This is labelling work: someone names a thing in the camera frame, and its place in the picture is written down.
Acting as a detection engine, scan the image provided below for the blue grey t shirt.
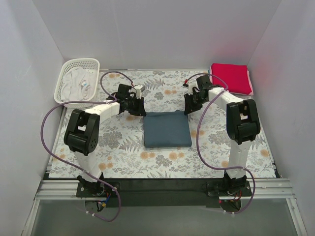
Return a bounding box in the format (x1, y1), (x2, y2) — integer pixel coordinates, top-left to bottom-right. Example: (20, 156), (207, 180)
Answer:
(143, 110), (192, 148)

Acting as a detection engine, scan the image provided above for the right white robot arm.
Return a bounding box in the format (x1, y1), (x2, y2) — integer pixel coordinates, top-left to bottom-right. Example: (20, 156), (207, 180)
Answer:
(183, 73), (261, 196)

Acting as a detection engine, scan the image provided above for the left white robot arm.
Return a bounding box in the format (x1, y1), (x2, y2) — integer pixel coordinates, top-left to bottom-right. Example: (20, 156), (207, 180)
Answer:
(63, 84), (146, 197)

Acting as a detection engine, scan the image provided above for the floral patterned table mat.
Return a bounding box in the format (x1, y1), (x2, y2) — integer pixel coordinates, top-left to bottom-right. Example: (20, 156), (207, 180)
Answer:
(48, 69), (277, 179)

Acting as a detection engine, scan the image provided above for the pink folded t shirt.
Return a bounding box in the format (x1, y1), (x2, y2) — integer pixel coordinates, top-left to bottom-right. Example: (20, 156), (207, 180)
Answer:
(209, 65), (254, 96)

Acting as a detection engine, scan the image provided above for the red folded t shirt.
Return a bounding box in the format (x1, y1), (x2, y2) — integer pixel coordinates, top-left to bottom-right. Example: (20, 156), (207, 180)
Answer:
(211, 62), (253, 95)

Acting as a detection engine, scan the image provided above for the white t shirt in basket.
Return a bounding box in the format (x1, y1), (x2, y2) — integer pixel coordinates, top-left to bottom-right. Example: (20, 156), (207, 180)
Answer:
(61, 66), (97, 102)

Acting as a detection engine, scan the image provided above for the white plastic laundry basket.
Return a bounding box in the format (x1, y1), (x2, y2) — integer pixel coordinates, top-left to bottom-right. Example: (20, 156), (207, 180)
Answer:
(54, 58), (100, 108)

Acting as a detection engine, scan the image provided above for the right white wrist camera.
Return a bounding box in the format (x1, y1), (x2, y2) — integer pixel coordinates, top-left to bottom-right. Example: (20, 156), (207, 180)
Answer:
(184, 83), (199, 95)

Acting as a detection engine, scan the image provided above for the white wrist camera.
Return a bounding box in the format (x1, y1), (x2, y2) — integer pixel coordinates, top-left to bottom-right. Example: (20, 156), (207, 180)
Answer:
(133, 85), (145, 99)
(184, 83), (199, 95)

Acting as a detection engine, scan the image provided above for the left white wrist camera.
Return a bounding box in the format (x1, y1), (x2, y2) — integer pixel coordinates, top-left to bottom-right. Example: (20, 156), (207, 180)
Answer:
(133, 85), (145, 99)

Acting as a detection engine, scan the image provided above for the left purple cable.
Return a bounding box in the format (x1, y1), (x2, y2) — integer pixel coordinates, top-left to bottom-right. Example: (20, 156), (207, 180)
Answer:
(41, 71), (136, 222)

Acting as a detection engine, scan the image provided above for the purple cable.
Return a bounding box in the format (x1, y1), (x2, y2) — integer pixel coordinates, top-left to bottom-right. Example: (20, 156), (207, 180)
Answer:
(183, 73), (254, 215)
(41, 71), (136, 222)

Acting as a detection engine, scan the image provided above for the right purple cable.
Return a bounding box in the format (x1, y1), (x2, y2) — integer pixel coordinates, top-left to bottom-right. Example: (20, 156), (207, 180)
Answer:
(183, 73), (254, 215)

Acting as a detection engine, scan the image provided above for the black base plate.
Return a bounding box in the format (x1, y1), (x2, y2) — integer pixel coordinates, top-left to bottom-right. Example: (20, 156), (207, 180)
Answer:
(76, 178), (252, 208)

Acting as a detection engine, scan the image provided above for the aluminium frame rail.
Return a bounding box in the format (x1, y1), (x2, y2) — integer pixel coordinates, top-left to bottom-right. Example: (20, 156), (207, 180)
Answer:
(23, 178), (307, 236)

